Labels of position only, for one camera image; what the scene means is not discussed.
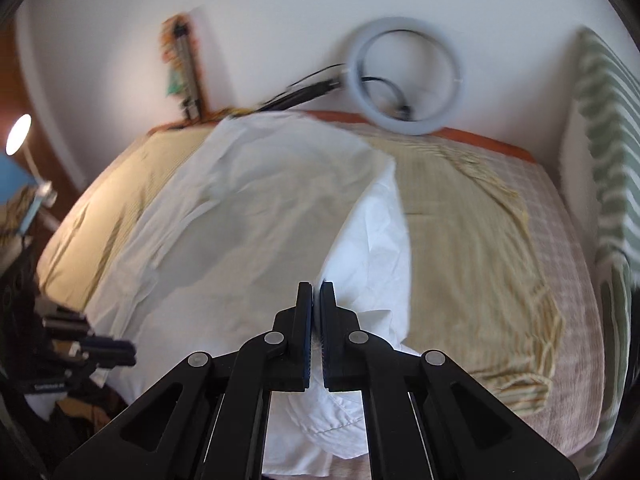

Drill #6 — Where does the white long-sleeved shirt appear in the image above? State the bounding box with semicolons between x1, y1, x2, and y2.
84;109;417;478

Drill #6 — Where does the yellow striped blanket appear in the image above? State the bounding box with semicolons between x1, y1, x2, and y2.
37;116;564;415

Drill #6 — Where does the pink checked bedspread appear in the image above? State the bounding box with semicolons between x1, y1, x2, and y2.
347;124;604;455

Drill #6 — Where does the white clip desk lamp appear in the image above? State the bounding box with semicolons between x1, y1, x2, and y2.
6;114;58;208

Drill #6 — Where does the blue box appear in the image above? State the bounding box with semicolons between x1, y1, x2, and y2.
0;153;36;204

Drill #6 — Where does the folded silver tripod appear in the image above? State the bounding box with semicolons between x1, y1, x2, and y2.
174;22;202;122

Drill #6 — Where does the orange floral mattress sheet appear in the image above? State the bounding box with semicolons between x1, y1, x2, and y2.
146;108;537;164

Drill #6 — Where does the green white patterned pillow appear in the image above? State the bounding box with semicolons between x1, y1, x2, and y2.
560;27;639;479

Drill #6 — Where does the black ring light cable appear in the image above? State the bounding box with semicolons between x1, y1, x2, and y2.
359;75;414;120

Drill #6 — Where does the white ring light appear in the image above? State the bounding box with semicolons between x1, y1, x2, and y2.
341;16;465;136

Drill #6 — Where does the black ring light stand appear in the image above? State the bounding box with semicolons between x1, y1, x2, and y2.
256;77;341;113

